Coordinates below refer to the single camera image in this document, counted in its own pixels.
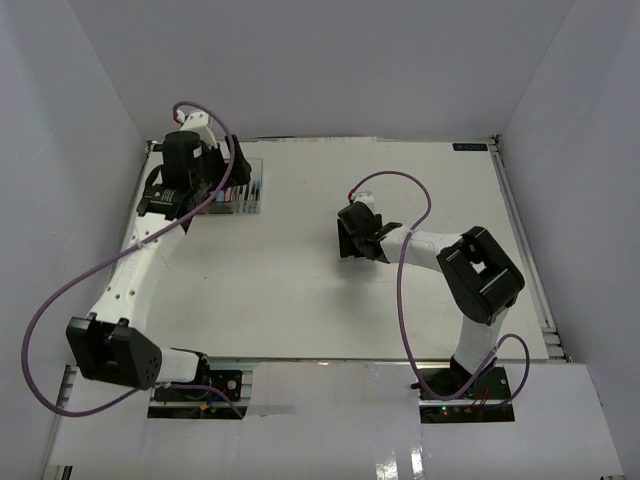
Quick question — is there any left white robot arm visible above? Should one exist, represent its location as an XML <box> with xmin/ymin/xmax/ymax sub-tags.
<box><xmin>66</xmin><ymin>130</ymin><xmax>252</xmax><ymax>399</ymax></box>

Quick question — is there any right blue table label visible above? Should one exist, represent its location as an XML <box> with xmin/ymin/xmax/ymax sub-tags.
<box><xmin>452</xmin><ymin>142</ymin><xmax>488</xmax><ymax>152</ymax></box>

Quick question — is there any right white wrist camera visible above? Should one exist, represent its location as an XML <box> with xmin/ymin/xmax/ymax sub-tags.
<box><xmin>347</xmin><ymin>190</ymin><xmax>376</xmax><ymax>214</ymax></box>

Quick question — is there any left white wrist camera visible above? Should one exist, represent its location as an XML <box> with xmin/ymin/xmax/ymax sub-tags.
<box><xmin>173</xmin><ymin>110</ymin><xmax>217</xmax><ymax>147</ymax></box>

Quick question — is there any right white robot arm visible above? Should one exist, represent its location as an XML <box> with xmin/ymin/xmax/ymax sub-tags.
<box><xmin>337</xmin><ymin>201</ymin><xmax>525</xmax><ymax>401</ymax></box>

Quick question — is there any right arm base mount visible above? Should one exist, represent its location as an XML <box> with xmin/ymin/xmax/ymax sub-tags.
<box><xmin>411</xmin><ymin>367</ymin><xmax>515</xmax><ymax>425</ymax></box>

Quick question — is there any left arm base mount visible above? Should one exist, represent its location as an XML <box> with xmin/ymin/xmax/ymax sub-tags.
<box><xmin>147</xmin><ymin>369</ymin><xmax>248</xmax><ymax>420</ymax></box>

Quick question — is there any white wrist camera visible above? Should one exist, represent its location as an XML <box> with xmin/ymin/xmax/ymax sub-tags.
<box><xmin>173</xmin><ymin>110</ymin><xmax>217</xmax><ymax>147</ymax></box>
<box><xmin>347</xmin><ymin>190</ymin><xmax>376</xmax><ymax>214</ymax></box>

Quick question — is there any clear transparent container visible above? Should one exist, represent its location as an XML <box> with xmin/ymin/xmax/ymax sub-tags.
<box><xmin>230</xmin><ymin>158</ymin><xmax>263</xmax><ymax>215</ymax></box>

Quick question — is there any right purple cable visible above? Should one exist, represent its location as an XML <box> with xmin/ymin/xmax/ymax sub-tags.
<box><xmin>349</xmin><ymin>171</ymin><xmax>531</xmax><ymax>402</ymax></box>

